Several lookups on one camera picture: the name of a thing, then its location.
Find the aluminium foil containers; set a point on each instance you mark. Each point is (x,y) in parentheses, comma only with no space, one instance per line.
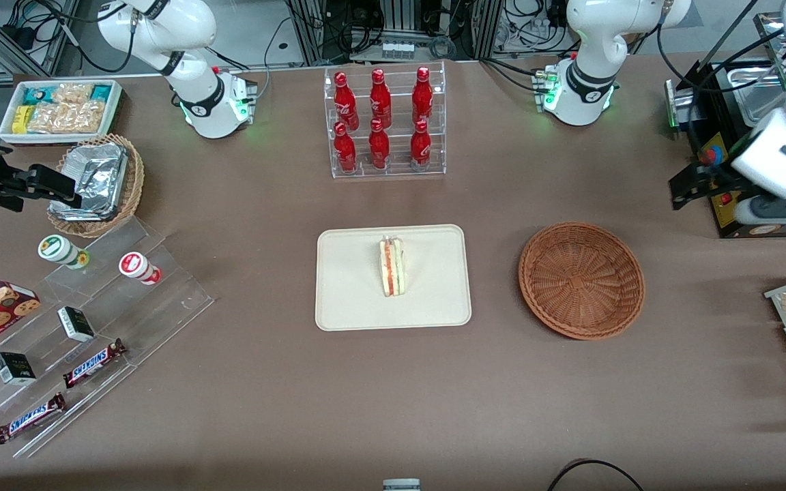
(93,177)

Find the yellow snack packet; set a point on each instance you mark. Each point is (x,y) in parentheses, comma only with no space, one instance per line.
(21,118)

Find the Snickers bar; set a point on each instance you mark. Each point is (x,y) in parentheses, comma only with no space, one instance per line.
(93,363)
(30,417)

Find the small grey object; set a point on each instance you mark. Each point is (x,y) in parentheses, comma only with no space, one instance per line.
(401,485)

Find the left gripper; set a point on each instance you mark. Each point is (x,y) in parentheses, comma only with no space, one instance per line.
(719,173)

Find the large clear cracker bag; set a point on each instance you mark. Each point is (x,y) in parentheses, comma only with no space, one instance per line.
(65,118)

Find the clear acrylic stepped display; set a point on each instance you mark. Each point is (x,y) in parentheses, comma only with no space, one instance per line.
(161,300)

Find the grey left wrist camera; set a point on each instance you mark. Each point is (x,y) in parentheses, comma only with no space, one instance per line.
(775,211)

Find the red cola bottle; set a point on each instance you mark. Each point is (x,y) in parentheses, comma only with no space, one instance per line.
(380,99)
(422,95)
(345,151)
(420,146)
(379,148)
(345,102)

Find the triangular sandwich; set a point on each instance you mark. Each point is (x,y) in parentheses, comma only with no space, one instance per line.
(393,266)

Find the oval wicker basket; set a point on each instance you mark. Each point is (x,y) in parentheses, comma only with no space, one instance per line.
(135,181)

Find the black hot food case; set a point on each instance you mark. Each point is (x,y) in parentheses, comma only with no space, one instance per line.
(724,217)

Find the aluminium equipment frame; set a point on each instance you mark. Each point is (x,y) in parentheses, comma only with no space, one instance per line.
(311,31)

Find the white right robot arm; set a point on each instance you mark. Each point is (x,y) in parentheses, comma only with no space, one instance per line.
(195,102)

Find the green lid cup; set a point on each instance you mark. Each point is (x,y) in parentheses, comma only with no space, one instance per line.
(55,248)

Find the cream plastic tray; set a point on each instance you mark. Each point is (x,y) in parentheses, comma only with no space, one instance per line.
(352,286)

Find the steel food pan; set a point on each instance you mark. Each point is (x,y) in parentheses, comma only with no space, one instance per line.
(758,95)

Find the teal snack packet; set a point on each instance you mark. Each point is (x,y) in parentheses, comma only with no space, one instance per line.
(102,91)
(37,94)

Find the red lid cup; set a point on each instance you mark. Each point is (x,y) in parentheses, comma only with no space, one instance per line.
(134,264)

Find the white snack tray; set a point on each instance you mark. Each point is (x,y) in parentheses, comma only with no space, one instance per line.
(5,133)

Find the round brown wicker basket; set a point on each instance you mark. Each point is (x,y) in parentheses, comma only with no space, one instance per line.
(580,279)

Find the small black box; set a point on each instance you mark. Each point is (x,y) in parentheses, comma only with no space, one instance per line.
(76,324)
(14,368)

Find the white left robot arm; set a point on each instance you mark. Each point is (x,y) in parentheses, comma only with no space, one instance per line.
(594,41)

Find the small clear cracker bag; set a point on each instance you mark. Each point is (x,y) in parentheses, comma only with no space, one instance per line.
(72,92)

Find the clear acrylic bottle rack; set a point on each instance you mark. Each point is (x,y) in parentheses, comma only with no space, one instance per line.
(398,82)

